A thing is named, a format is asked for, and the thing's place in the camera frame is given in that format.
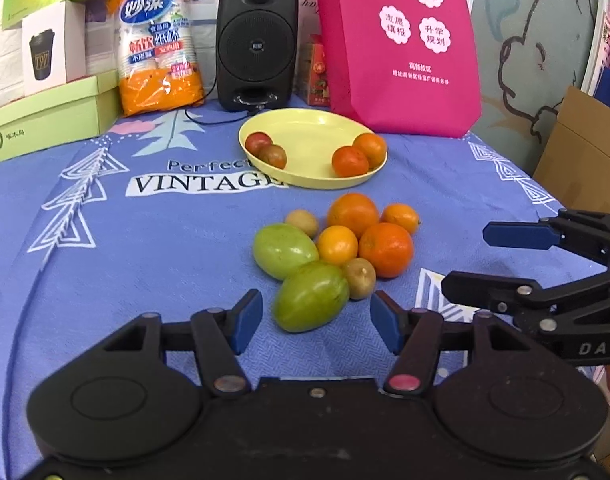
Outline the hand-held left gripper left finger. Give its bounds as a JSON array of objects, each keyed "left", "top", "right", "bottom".
[{"left": 90, "top": 289, "right": 264, "bottom": 401}]

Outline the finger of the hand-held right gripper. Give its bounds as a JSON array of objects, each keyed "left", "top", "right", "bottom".
[
  {"left": 483, "top": 208, "right": 610, "bottom": 267},
  {"left": 441, "top": 267, "right": 610, "bottom": 317}
]

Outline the small orange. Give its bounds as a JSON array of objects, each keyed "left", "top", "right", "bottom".
[
  {"left": 331, "top": 145, "right": 370, "bottom": 178},
  {"left": 380, "top": 203, "right": 421, "bottom": 235},
  {"left": 352, "top": 132, "right": 388, "bottom": 168}
]

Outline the black speaker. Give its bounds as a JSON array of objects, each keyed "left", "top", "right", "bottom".
[{"left": 215, "top": 0, "right": 300, "bottom": 113}]

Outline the black cable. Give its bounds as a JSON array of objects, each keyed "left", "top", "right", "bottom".
[{"left": 184, "top": 102, "right": 266, "bottom": 127}]

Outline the brown-red plum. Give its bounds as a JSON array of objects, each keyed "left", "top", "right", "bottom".
[{"left": 258, "top": 144, "right": 288, "bottom": 170}]

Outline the brown kiwi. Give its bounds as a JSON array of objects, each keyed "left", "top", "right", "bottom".
[
  {"left": 341, "top": 257, "right": 377, "bottom": 301},
  {"left": 284, "top": 209, "right": 319, "bottom": 239}
]

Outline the green mango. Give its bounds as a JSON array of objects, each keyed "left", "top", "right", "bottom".
[
  {"left": 272, "top": 261, "right": 351, "bottom": 334},
  {"left": 252, "top": 224, "right": 320, "bottom": 281}
]

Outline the yellow orange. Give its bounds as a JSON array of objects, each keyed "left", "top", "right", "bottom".
[{"left": 316, "top": 225, "right": 359, "bottom": 267}]

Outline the orange pack of paper cups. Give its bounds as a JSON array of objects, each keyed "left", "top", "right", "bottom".
[{"left": 106, "top": 0, "right": 206, "bottom": 118}]

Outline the pink fabric bag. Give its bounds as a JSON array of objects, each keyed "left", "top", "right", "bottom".
[{"left": 311, "top": 0, "right": 483, "bottom": 139}]

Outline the white paper bag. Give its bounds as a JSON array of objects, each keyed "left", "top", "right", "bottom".
[{"left": 270, "top": 0, "right": 327, "bottom": 96}]

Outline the yellow plate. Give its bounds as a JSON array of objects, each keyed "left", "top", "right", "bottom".
[{"left": 238, "top": 108, "right": 389, "bottom": 190}]

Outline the dark red passion fruit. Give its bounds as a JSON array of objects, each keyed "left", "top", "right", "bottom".
[{"left": 244, "top": 131, "right": 274, "bottom": 157}]

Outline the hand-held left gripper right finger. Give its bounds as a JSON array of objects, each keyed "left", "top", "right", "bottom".
[{"left": 370, "top": 290, "right": 546, "bottom": 400}]

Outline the small red box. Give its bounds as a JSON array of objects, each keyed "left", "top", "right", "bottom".
[{"left": 305, "top": 35, "right": 332, "bottom": 108}]

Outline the brown cardboard box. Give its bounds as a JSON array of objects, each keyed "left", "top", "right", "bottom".
[{"left": 532, "top": 85, "right": 610, "bottom": 216}]

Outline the light green box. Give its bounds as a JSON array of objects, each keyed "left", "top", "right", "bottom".
[{"left": 0, "top": 70, "right": 121, "bottom": 167}]

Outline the large orange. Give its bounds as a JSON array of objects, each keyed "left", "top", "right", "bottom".
[
  {"left": 326, "top": 192, "right": 381, "bottom": 239},
  {"left": 358, "top": 222, "right": 415, "bottom": 279}
]

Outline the cartoon cat board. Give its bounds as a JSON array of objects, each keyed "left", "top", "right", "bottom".
[{"left": 467, "top": 0, "right": 610, "bottom": 138}]

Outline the white box with cup picture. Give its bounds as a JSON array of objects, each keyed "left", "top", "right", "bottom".
[{"left": 21, "top": 0, "right": 87, "bottom": 97}]

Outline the blue printed tablecloth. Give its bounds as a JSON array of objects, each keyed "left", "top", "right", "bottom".
[{"left": 0, "top": 95, "right": 606, "bottom": 480}]

